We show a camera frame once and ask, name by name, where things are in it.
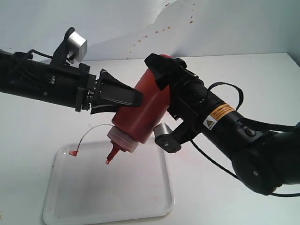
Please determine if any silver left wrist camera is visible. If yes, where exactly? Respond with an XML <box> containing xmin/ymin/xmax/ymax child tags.
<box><xmin>52</xmin><ymin>27</ymin><xmax>88</xmax><ymax>66</ymax></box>

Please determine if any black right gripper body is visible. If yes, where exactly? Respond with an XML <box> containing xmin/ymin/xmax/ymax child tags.
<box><xmin>164</xmin><ymin>58</ymin><xmax>206</xmax><ymax>122</ymax></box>

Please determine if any white rectangular plastic tray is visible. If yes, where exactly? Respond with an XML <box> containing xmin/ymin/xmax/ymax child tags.
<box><xmin>43</xmin><ymin>139</ymin><xmax>175</xmax><ymax>225</ymax></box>

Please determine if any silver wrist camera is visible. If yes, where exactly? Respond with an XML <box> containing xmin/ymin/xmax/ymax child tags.
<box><xmin>52</xmin><ymin>27</ymin><xmax>88</xmax><ymax>66</ymax></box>
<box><xmin>153</xmin><ymin>123</ymin><xmax>181</xmax><ymax>153</ymax></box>

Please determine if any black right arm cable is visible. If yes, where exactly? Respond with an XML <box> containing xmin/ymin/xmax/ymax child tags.
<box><xmin>189</xmin><ymin>81</ymin><xmax>300</xmax><ymax>197</ymax></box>

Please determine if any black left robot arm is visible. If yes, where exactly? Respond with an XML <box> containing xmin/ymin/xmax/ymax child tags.
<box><xmin>0</xmin><ymin>51</ymin><xmax>143</xmax><ymax>114</ymax></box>

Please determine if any red ketchup squeeze bottle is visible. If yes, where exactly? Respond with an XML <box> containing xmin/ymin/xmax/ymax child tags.
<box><xmin>96</xmin><ymin>69</ymin><xmax>170</xmax><ymax>164</ymax></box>

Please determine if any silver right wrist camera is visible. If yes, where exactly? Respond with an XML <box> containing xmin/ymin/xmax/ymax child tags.
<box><xmin>153</xmin><ymin>123</ymin><xmax>181</xmax><ymax>153</ymax></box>

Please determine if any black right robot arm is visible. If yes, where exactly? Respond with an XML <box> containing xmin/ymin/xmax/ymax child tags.
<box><xmin>145</xmin><ymin>53</ymin><xmax>300</xmax><ymax>195</ymax></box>

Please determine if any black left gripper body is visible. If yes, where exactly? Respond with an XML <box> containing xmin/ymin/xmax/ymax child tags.
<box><xmin>48</xmin><ymin>63</ymin><xmax>97</xmax><ymax>112</ymax></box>

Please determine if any white paper backdrop sheet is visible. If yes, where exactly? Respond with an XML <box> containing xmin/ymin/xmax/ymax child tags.
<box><xmin>0</xmin><ymin>0</ymin><xmax>179</xmax><ymax>72</ymax></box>

